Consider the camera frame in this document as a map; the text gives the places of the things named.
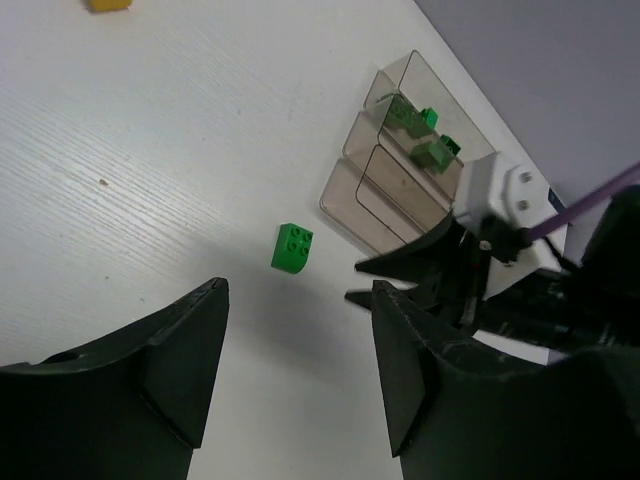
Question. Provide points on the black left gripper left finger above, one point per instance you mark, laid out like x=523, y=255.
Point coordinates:
x=132, y=404

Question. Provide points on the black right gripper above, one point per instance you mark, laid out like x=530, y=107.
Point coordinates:
x=594, y=302

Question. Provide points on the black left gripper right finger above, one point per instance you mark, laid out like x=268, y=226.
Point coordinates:
x=459, y=409

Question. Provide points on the green curved lego brick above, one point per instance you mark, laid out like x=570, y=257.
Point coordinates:
x=292, y=248

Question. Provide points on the green rectangular lego brick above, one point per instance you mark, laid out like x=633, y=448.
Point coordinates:
x=403, y=116

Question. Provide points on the green small lego brick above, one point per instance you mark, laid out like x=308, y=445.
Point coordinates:
x=430, y=116

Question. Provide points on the yellow rounded lego brick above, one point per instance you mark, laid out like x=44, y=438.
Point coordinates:
x=105, y=6

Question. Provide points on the clear front container bin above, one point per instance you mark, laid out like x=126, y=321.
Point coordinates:
x=381, y=201

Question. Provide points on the clear container bin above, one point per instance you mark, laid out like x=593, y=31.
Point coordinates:
x=399, y=153
x=381, y=201
x=414, y=105

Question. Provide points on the clear middle container bin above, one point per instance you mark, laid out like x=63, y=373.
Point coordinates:
x=399, y=153

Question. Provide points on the clear back container bin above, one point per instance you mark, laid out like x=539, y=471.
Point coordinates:
x=414, y=105

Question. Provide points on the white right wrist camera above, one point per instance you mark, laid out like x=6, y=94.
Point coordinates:
x=495, y=185

